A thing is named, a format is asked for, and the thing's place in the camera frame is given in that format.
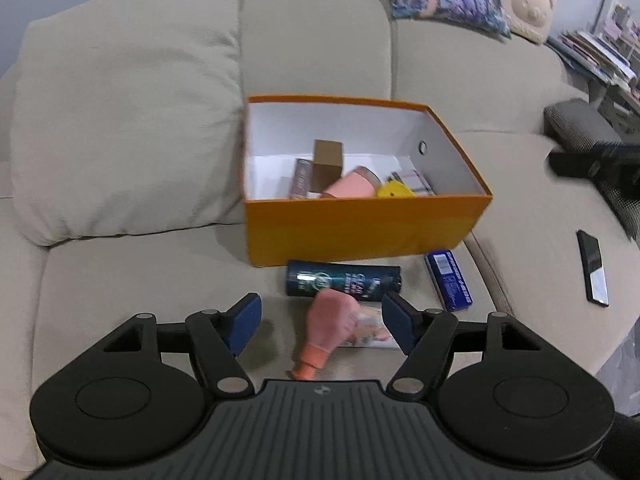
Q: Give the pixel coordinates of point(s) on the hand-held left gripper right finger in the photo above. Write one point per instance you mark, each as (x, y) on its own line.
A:
(400, 320)

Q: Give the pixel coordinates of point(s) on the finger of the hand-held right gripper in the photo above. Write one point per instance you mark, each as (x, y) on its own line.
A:
(570, 164)

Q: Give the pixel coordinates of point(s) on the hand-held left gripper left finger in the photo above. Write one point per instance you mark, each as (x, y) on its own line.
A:
(245, 320)

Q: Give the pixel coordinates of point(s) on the pink bottle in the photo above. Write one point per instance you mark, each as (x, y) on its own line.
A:
(325, 320)

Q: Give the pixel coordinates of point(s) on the orange cardboard box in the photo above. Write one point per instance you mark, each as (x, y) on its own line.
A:
(350, 235)

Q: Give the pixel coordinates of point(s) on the striped small packet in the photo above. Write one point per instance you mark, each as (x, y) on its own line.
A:
(417, 182)

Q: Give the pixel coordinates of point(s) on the pink cup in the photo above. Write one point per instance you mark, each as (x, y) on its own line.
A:
(350, 187)

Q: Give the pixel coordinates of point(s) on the white printed packet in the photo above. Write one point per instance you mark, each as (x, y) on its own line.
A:
(367, 332)

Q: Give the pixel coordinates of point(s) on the grey textured cushion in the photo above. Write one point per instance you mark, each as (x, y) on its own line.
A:
(575, 120)

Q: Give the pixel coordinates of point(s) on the blue rectangular box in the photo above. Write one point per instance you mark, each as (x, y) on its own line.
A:
(452, 280)

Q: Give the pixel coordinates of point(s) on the white side table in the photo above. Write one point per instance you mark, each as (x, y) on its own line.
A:
(600, 97)

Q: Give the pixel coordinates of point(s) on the dark blue spray can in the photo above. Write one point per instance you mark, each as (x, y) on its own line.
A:
(345, 277)

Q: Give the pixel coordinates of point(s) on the black phone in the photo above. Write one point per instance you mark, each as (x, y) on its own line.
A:
(590, 260)

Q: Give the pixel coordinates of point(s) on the stack of books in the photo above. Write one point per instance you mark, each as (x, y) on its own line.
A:
(590, 45)

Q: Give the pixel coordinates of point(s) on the beige sofa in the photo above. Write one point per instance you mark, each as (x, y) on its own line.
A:
(125, 285)

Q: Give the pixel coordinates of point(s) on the yellow plastic item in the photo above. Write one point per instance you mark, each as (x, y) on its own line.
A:
(395, 191)

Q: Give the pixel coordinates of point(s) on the dark maroon packet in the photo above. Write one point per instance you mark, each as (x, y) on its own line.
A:
(301, 177)

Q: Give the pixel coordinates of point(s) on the beige teddy bear cushion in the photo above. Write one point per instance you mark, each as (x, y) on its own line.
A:
(530, 5)

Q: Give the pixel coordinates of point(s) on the small brown cardboard box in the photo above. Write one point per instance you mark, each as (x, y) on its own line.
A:
(327, 165)

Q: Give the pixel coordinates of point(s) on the beige sofa pillow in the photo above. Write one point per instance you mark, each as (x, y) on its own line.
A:
(125, 110)

